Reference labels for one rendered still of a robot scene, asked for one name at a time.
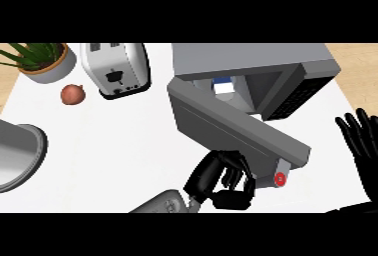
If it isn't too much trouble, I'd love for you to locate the grey microwave door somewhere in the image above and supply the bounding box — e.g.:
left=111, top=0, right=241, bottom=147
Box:
left=167, top=78, right=313, bottom=190

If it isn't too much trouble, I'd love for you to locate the blue and white milk carton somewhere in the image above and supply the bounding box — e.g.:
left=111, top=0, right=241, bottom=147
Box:
left=211, top=77, right=238, bottom=102

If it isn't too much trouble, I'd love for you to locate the green plant in white pot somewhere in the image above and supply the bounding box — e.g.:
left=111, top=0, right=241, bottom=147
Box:
left=0, top=43, right=78, bottom=84

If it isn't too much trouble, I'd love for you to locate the grey metal pot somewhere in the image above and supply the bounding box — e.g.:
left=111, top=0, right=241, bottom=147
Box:
left=0, top=119, right=50, bottom=194

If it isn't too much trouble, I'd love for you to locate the silver toaster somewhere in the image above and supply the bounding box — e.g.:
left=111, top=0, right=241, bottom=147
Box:
left=80, top=43, right=152, bottom=101

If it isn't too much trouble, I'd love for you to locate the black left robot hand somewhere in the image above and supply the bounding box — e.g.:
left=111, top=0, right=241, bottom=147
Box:
left=182, top=149, right=259, bottom=212

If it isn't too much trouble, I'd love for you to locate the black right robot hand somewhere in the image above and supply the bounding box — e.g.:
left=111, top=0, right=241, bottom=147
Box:
left=324, top=107, right=378, bottom=214

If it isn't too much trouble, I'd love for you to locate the red-brown onion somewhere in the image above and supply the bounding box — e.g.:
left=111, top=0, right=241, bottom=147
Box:
left=59, top=84, right=87, bottom=106

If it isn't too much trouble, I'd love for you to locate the grey microwave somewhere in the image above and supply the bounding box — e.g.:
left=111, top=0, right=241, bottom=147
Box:
left=170, top=43, right=343, bottom=122

